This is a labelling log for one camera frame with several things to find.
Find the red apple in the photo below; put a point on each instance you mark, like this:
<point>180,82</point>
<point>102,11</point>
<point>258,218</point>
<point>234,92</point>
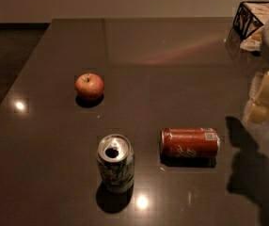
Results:
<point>89,86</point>

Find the red soda can lying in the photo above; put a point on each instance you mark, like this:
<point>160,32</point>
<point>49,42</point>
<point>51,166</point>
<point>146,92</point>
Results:
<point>189,143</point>

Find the open green 7up can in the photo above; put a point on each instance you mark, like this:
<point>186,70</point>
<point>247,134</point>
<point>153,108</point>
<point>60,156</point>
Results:
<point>116,163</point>

